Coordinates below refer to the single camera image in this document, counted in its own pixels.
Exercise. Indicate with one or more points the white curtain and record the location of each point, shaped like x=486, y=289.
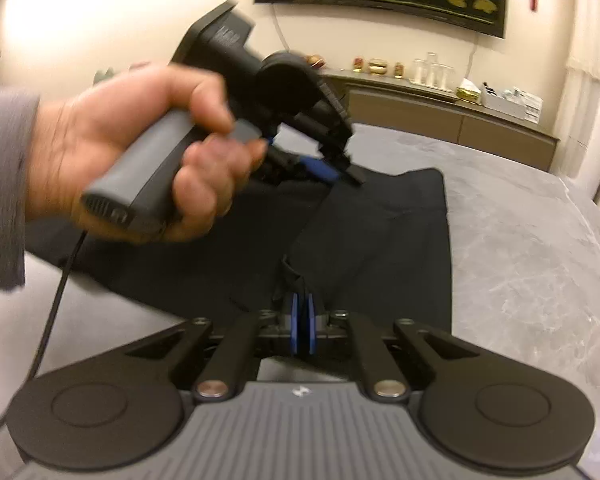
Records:
x=590, y=60

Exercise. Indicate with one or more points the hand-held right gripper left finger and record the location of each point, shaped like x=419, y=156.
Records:
x=294, y=325

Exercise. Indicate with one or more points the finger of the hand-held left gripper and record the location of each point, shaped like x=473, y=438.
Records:
x=320, y=167
x=337, y=120

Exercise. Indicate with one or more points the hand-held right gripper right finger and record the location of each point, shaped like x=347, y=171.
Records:
x=310, y=325

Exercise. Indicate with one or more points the person's left forearm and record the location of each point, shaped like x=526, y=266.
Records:
x=2, y=185

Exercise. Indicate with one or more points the grey television cabinet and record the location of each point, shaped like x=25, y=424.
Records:
x=480, y=125

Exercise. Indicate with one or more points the white storage box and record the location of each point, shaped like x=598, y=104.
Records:
x=512, y=102

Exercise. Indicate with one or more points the person's left hand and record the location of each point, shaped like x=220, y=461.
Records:
x=105, y=130

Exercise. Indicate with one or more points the gold ornament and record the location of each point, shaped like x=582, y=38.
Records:
x=399, y=69
x=377, y=66
x=358, y=63

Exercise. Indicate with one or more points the gold tissue box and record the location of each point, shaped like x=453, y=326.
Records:
x=467, y=91

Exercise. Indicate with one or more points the clear glass cup set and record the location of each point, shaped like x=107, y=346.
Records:
x=432, y=72

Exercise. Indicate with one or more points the black garment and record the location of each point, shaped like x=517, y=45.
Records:
x=380, y=240

